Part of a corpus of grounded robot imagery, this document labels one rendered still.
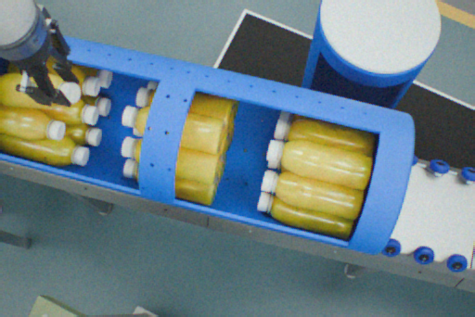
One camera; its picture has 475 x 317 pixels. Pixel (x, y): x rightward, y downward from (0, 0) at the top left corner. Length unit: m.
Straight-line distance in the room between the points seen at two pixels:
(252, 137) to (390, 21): 0.41
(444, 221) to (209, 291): 1.11
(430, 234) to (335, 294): 0.94
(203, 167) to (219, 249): 1.13
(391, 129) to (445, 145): 1.21
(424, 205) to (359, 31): 0.42
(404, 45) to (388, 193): 0.43
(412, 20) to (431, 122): 0.94
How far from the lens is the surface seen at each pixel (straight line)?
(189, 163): 1.09
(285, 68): 2.23
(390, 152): 1.01
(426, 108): 2.26
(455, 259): 1.28
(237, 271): 2.19
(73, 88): 1.09
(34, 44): 0.85
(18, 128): 1.20
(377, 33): 1.32
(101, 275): 2.26
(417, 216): 1.33
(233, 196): 1.22
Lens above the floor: 2.18
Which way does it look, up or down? 75 degrees down
